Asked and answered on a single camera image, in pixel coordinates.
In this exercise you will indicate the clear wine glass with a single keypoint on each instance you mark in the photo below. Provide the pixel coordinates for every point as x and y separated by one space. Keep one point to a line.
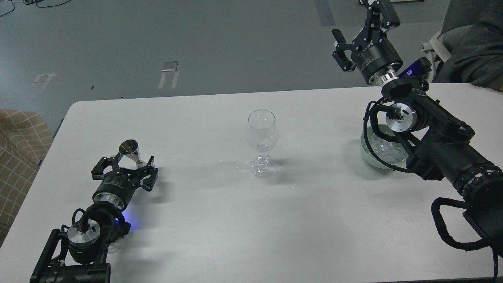
262 136

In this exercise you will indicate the silver floor plate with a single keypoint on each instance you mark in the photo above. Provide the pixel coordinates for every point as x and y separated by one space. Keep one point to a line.
169 66

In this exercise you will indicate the steel double jigger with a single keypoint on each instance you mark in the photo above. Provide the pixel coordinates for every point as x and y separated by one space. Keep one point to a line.
130 148

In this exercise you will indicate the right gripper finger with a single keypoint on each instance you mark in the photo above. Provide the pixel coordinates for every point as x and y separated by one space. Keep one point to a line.
345 53
381 17

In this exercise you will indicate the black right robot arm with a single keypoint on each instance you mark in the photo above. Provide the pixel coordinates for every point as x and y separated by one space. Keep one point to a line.
437 143

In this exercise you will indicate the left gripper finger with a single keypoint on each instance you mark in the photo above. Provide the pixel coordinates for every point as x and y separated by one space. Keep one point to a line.
98 171
147 173

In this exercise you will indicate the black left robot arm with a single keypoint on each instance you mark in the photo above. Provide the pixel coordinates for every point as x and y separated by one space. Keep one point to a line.
78 253

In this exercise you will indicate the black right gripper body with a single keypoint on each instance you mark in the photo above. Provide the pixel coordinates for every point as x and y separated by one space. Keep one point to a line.
374 54

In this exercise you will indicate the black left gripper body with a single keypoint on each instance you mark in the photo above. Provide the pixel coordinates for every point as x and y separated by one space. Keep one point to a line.
118 189

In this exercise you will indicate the beige checked chair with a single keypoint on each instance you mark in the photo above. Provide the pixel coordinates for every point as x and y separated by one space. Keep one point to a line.
24 143

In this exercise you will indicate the green bowl of ice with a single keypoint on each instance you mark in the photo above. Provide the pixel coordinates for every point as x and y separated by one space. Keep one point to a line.
391 153

